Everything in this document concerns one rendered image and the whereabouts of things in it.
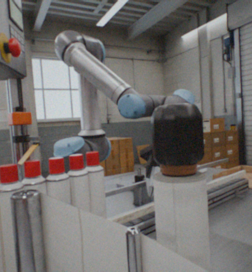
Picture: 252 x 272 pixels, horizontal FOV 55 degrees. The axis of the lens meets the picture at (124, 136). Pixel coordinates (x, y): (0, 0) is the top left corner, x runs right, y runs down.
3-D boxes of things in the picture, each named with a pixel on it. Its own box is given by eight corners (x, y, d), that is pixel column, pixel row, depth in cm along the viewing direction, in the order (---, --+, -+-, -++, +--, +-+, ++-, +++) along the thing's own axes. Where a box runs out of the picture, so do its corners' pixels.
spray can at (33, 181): (28, 261, 50) (20, 163, 49) (25, 250, 54) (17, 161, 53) (54, 253, 52) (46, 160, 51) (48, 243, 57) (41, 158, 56)
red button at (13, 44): (0, 35, 48) (15, 34, 48) (8, 41, 52) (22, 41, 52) (1, 54, 48) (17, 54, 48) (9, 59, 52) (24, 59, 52)
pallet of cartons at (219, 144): (197, 188, 402) (193, 119, 396) (164, 179, 476) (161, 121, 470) (242, 176, 462) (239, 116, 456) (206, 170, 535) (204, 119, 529)
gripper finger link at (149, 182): (154, 196, 68) (164, 166, 71) (140, 192, 73) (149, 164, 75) (161, 199, 70) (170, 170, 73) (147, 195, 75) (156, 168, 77)
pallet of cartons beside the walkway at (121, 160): (137, 188, 425) (134, 137, 420) (93, 197, 384) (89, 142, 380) (108, 177, 530) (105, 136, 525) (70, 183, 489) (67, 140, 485)
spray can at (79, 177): (84, 244, 56) (78, 156, 55) (67, 240, 58) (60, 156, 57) (96, 233, 60) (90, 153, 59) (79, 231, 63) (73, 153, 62)
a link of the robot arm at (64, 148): (49, 175, 93) (45, 140, 91) (74, 167, 104) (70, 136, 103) (71, 177, 86) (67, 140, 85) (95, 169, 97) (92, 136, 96)
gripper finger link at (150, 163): (145, 176, 72) (154, 150, 75) (142, 176, 74) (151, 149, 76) (155, 182, 75) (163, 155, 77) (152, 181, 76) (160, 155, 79)
